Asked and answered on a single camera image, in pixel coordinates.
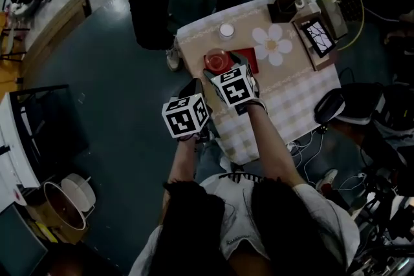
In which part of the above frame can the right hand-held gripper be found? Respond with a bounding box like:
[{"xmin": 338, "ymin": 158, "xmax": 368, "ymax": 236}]
[{"xmin": 202, "ymin": 51, "xmax": 268, "ymax": 116}]

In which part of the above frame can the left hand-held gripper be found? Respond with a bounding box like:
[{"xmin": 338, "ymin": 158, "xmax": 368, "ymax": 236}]
[{"xmin": 161, "ymin": 78, "xmax": 213, "ymax": 143}]

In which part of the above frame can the clear glass cup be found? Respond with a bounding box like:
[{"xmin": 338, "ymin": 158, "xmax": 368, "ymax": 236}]
[{"xmin": 203, "ymin": 47, "xmax": 232, "ymax": 73}]

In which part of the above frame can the red tray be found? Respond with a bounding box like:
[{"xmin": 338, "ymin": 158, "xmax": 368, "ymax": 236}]
[{"xmin": 231, "ymin": 47, "xmax": 260, "ymax": 75}]

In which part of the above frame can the person's left forearm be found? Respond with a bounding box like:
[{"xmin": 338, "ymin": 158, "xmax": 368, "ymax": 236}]
[{"xmin": 163, "ymin": 136, "xmax": 199, "ymax": 191}]

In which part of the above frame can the person's right forearm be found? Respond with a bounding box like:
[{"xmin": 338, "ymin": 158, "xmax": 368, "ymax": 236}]
[{"xmin": 246, "ymin": 105, "xmax": 308, "ymax": 188}]

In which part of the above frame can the small white cup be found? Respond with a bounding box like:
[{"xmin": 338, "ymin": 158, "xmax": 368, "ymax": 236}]
[{"xmin": 219, "ymin": 21, "xmax": 236, "ymax": 41}]

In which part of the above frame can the black box flower pot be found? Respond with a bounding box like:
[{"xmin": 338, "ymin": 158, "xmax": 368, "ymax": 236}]
[{"xmin": 267, "ymin": 0, "xmax": 305, "ymax": 24}]

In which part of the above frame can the table with checkered tablecloth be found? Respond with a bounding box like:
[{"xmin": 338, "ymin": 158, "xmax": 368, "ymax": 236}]
[{"xmin": 175, "ymin": 0, "xmax": 342, "ymax": 165}]

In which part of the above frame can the white flower-shaped mat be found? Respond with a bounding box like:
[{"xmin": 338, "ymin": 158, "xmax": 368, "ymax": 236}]
[{"xmin": 252, "ymin": 24, "xmax": 294, "ymax": 67}]

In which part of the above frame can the person's white t-shirt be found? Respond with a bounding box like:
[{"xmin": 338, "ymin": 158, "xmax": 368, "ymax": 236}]
[{"xmin": 129, "ymin": 171, "xmax": 360, "ymax": 276}]

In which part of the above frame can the brown box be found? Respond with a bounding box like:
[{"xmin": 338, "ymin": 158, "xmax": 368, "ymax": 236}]
[{"xmin": 315, "ymin": 0, "xmax": 349, "ymax": 40}]

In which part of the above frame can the round white side table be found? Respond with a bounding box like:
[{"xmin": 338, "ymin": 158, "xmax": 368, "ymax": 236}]
[{"xmin": 43, "ymin": 173, "xmax": 97, "ymax": 232}]

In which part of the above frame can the long wooden plank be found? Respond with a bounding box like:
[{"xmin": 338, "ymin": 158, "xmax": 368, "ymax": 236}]
[{"xmin": 22, "ymin": 0, "xmax": 93, "ymax": 90}]

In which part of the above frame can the cardboard box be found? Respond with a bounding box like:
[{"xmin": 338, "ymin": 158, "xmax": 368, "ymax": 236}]
[{"xmin": 27, "ymin": 203, "xmax": 88, "ymax": 245}]

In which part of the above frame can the white desk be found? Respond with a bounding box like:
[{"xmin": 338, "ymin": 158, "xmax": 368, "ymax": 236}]
[{"xmin": 0, "ymin": 92, "xmax": 41, "ymax": 214}]

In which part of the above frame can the yellow packet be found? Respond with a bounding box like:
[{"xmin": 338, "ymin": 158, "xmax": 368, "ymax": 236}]
[{"xmin": 34, "ymin": 221, "xmax": 59, "ymax": 243}]

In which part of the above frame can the black picture frame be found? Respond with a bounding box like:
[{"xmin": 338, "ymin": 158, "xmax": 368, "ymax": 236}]
[{"xmin": 300, "ymin": 18, "xmax": 337, "ymax": 59}]

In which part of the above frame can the white cable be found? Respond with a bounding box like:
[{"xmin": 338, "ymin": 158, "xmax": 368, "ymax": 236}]
[{"xmin": 290, "ymin": 131, "xmax": 368, "ymax": 195}]

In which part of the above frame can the black metal frame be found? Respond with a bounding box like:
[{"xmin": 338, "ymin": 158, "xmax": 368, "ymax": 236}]
[{"xmin": 9, "ymin": 84, "xmax": 90, "ymax": 169}]

